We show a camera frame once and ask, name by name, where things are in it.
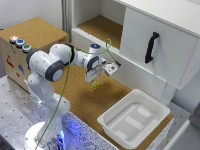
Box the white plastic box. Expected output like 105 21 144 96
96 88 172 150

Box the green button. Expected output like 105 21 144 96
21 43 32 53

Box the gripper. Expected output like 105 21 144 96
85 60 120 84

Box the green cable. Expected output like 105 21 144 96
34 38 122 150

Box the white cabinet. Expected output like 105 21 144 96
70 0 200 107

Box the yellow block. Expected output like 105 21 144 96
92 81 100 90

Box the blue button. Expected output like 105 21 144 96
15 38 26 48

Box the white sliding door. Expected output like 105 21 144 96
119 6 200 88

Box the black door handle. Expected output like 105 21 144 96
144 31 160 64

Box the wooden drawer box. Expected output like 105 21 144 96
0 16 70 92

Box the red button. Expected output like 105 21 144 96
9 34 19 44

